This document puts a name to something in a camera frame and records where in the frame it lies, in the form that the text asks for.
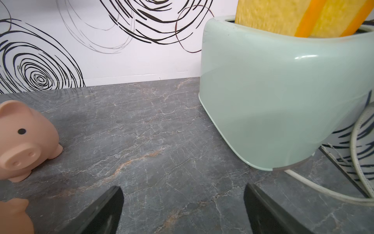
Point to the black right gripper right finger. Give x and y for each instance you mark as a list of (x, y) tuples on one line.
[(268, 217)]

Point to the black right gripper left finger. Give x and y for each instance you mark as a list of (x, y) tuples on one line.
[(101, 217)]

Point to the orange-tan piggy bank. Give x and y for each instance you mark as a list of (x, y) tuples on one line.
[(14, 219)]

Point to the light pink piggy bank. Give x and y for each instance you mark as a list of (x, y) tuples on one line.
[(28, 139)]

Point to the mint green toaster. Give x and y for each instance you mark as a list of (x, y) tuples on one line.
[(275, 99)]

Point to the yellow toast slice left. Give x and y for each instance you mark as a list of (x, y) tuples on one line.
[(295, 18)]

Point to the yellow toast slice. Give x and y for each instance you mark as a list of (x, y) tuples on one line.
[(340, 18), (295, 18)]

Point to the yellow toast slice right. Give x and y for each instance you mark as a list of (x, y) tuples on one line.
[(340, 18)]

